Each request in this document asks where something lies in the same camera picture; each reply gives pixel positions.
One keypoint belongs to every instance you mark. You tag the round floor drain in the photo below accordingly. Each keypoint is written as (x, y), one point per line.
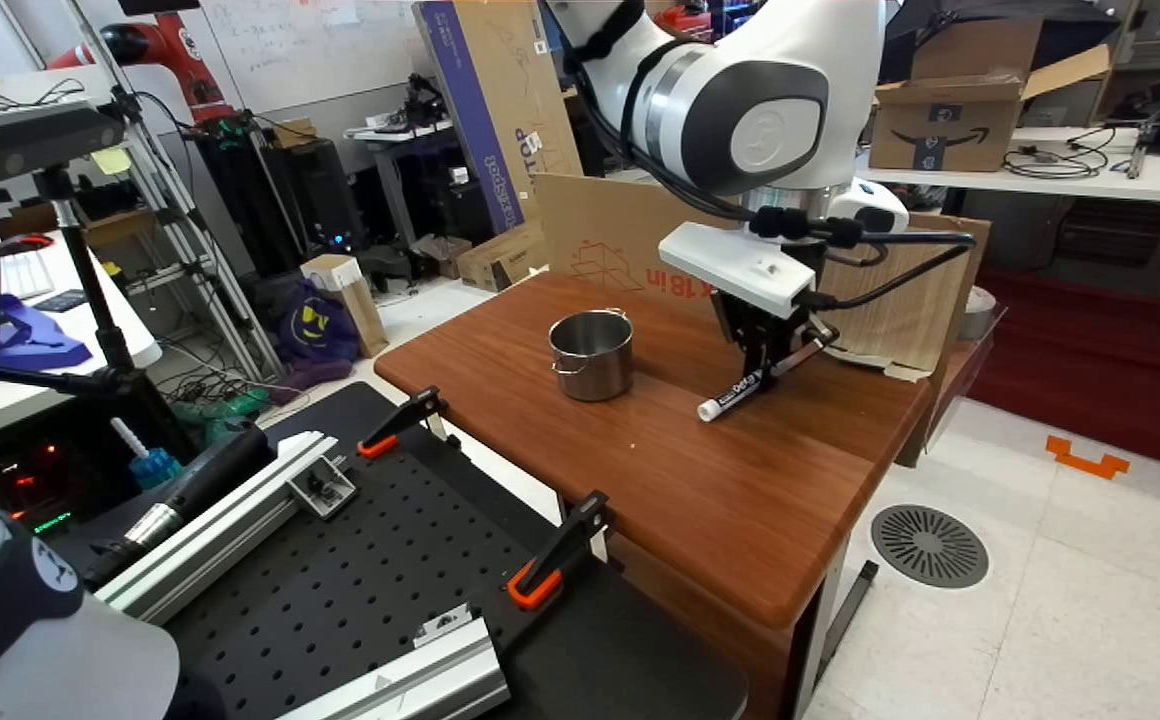
(928, 545)

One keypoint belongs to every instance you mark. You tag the black stereo camera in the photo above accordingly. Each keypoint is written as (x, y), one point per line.
(33, 139)

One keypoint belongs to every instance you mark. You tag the red machine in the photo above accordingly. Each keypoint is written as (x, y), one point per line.
(175, 53)

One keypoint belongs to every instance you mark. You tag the black orange bar clamp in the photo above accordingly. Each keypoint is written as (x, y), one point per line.
(403, 421)
(561, 545)

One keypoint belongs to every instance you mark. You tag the long cardboard panel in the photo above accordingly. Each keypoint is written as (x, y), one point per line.
(605, 227)

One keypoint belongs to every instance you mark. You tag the metal shelf rack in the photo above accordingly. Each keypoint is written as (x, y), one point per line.
(194, 240)

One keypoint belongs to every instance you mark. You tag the black camera tripod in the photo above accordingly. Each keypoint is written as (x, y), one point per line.
(107, 321)

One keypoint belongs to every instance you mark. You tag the white side table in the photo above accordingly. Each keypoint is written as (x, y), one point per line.
(21, 282)

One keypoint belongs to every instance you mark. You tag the open cardboard shipping box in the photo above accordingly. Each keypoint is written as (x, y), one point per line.
(967, 114)

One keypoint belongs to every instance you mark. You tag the black controller box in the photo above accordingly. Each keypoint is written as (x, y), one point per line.
(60, 514)

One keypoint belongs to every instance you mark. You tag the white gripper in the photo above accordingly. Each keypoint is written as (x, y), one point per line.
(740, 267)

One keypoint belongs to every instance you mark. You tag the silver aluminium extrusion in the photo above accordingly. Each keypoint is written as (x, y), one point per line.
(221, 526)
(423, 675)

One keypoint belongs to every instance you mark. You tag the black perforated breadboard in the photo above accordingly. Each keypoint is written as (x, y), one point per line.
(340, 587)

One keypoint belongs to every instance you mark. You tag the stainless steel pot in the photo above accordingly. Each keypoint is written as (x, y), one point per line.
(594, 366)

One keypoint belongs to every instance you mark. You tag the tall blue-edged cardboard box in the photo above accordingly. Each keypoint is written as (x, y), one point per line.
(507, 104)

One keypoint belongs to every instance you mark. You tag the blue cloth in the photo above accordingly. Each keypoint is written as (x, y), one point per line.
(0, 342)

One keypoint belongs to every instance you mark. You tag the grey desk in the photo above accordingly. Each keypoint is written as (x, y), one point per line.
(1141, 180)

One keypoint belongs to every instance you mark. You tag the purple bag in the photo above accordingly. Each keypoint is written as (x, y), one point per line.
(306, 335)

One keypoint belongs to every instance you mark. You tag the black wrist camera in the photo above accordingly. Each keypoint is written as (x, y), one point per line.
(806, 227)

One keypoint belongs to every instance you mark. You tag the brown wooden table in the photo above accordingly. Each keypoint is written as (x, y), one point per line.
(714, 492)

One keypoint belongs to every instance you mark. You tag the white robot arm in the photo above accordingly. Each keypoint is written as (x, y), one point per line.
(740, 104)

